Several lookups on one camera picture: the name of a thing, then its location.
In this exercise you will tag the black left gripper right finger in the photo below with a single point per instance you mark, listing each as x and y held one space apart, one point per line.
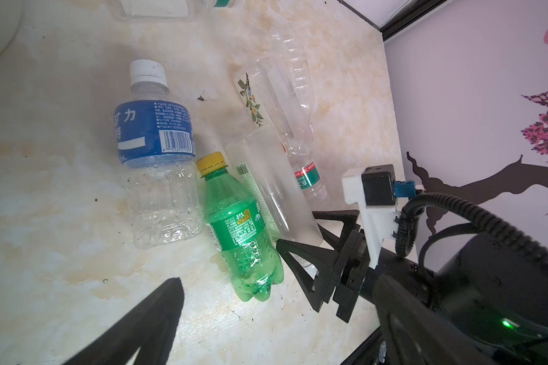
414 334

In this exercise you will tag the black corner frame post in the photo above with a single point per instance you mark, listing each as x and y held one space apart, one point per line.
391 17

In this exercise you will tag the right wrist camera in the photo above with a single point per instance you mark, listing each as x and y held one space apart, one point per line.
379 198

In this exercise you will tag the small water bottle blue label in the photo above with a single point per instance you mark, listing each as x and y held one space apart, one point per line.
155 143

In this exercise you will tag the green soda bottle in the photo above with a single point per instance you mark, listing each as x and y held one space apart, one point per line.
236 220

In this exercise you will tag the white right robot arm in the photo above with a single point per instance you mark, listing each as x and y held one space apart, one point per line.
486 305

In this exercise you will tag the clear bottle green red label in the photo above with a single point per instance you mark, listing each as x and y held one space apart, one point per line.
265 88

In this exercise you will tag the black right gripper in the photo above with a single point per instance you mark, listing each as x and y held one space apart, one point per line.
313 265

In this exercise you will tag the tall frosted clear bottle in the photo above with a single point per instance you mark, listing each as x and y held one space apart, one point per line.
263 167

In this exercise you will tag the square clear bottle green label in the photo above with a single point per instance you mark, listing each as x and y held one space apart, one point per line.
167 10

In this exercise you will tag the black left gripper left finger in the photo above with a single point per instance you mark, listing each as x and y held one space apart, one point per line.
145 334

